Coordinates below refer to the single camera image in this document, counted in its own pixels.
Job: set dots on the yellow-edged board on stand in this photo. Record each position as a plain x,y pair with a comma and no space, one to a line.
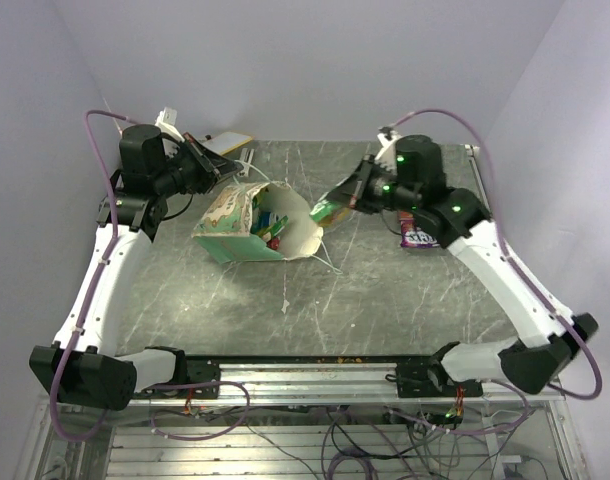
227,142

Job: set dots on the purple snack packet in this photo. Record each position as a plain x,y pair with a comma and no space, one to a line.
412,236

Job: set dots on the green snack packet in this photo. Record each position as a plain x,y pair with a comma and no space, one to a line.
326,213

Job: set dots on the aluminium front frame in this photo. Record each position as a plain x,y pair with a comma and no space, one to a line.
263,382

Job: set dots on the green printed paper bag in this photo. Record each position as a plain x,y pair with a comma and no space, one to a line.
224,228

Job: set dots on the teal Fox's snack packet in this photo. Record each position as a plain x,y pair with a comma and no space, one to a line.
267,224

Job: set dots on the aluminium rail at table edge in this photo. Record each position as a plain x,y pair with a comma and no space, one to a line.
474,156

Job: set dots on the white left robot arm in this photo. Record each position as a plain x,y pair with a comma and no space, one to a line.
81,367

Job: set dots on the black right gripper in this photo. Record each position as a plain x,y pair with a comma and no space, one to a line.
354,189

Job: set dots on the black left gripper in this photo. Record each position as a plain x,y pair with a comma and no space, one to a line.
212,166

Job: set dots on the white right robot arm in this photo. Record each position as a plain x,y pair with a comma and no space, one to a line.
407,175

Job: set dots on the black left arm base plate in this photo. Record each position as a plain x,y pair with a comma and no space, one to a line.
170,368

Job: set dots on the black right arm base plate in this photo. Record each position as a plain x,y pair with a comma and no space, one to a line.
414,378

